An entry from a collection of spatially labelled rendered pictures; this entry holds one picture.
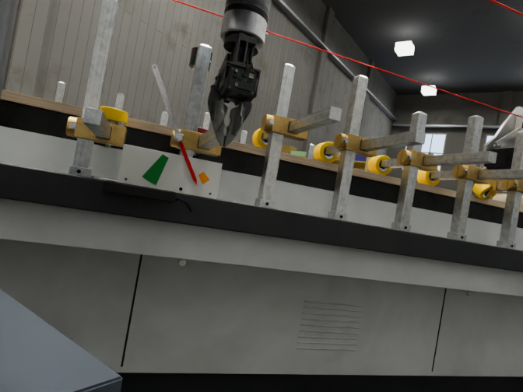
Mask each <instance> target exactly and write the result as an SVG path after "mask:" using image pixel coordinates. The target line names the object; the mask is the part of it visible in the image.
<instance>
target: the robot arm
mask: <svg viewBox="0 0 523 392"><path fill-rule="evenodd" d="M18 3H19V0H0V99H1V94H2V87H3V82H4V78H5V70H6V66H7V61H8V57H9V49H10V45H11V40H12V32H13V28H14V24H15V19H16V11H17V7H18ZM270 5H271V0H226V5H225V10H224V15H223V23H222V28H221V33H220V37H221V39H222V41H223V42H224V45H223V46H224V48H225V50H226V51H228V52H230V53H231V54H226V57H225V58H224V61H223V63H222V66H221V68H220V70H219V74H218V75H217V76H216V77H215V80H216V81H215V83H214V85H211V86H210V88H211V89H210V93H209V97H208V108H209V114H210V117H211V121H212V126H213V129H214V132H215V135H216V138H217V140H218V142H219V144H220V145H221V146H223V147H226V146H227V145H229V144H230V143H231V142H232V141H233V140H234V138H235V137H236V135H237V133H238V131H239V130H240V129H241V127H242V124H243V123H244V121H245V120H246V118H247V117H248V115H249V113H250V112H251V107H252V103H251V101H252V100H253V99H254V98H255V97H256V96H257V93H258V84H259V79H260V74H261V70H259V69H256V68H253V64H252V58H253V57H254V56H256V55H257V54H258V49H260V48H262V47H263V46H264V42H265V38H266V37H267V36H268V33H267V32H266V28H267V23H268V19H269V10H270ZM252 70H253V71H252ZM257 80H258V81H257ZM256 83H257V85H256ZM255 88H256V90H255ZM229 102H234V104H235V106H238V105H239V106H238V107H235V108H233V109H232V110H230V115H229V116H230V124H229V126H228V127H227V133H226V136H225V135H224V133H223V130H224V128H225V123H224V117H225V116H226V114H227V111H228V107H227V106H226V105H225V104H224V103H229Z"/></svg>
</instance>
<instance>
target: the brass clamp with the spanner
mask: <svg viewBox="0 0 523 392"><path fill-rule="evenodd" d="M179 132H181V133H182V134H183V135H184V139H183V141H182V142H183V145H184V148H185V149H189V150H193V151H194V152H197V153H201V154H205V155H209V156H220V153H221V148H222V146H221V145H218V146H216V147H213V148H211V149H202V148H199V147H198V141H199V137H200V136H201V135H203V134H202V133H199V132H195V131H189V130H185V129H181V130H180V129H179ZM174 134H175V132H174V130H173V131H172V135H171V140H170V146H171V147H175V148H177V149H180V148H181V147H180V146H179V143H178V142H176V141H174Z"/></svg>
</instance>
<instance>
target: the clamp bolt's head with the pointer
mask: <svg viewBox="0 0 523 392"><path fill-rule="evenodd" d="M182 136H183V135H182V134H180V133H178V134H176V135H175V138H176V139H177V140H178V141H180V140H181V139H182ZM178 143H179V146H180V147H181V151H182V153H183V156H184V159H185V161H186V163H187V165H188V169H189V171H190V174H191V177H192V179H193V181H194V182H195V183H196V184H197V179H196V176H195V173H194V170H193V169H192V166H191V163H190V160H189V158H188V155H187V153H186V151H185V148H184V145H183V142H182V141H181V142H178Z"/></svg>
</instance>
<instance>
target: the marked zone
mask: <svg viewBox="0 0 523 392"><path fill-rule="evenodd" d="M168 159H169V158H168V157H166V156H165V155H164V154H163V155H162V156H161V157H160V158H159V159H158V160H157V161H156V162H155V163H154V164H153V165H152V166H151V167H150V168H149V169H148V170H147V171H146V173H145V174H144V175H143V176H142V177H143V178H144V179H146V180H147V181H149V182H150V183H152V184H155V185H156V184H157V182H158V180H159V178H160V175H161V173H162V172H163V169H164V167H165V165H166V163H167V160H168Z"/></svg>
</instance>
